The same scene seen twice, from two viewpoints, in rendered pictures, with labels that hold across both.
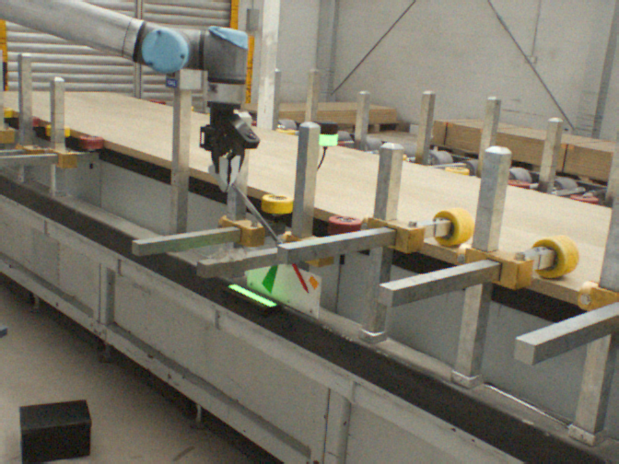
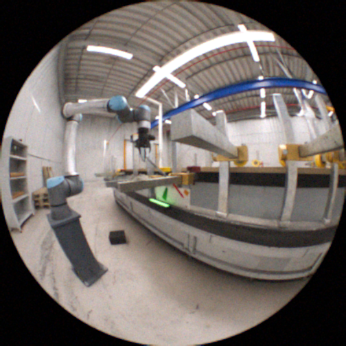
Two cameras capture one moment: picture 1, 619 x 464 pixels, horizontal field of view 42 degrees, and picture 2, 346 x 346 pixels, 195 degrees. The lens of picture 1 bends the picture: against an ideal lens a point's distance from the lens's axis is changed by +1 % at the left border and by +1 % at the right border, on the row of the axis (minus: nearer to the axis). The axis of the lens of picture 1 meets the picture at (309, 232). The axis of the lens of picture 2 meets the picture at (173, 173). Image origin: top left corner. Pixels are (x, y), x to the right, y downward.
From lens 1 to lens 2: 134 cm
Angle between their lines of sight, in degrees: 12
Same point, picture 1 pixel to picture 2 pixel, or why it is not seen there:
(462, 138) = not seen: hidden behind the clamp
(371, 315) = (224, 203)
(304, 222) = (178, 166)
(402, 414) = (239, 246)
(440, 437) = (259, 251)
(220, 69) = (140, 116)
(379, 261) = (226, 171)
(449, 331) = (241, 203)
